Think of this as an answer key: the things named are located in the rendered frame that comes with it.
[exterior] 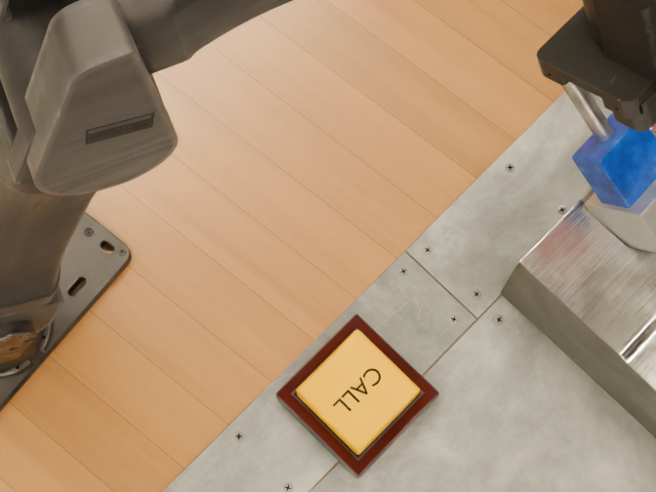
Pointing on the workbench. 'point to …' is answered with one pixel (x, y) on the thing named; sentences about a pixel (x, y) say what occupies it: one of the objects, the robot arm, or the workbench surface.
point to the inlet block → (618, 173)
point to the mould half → (594, 307)
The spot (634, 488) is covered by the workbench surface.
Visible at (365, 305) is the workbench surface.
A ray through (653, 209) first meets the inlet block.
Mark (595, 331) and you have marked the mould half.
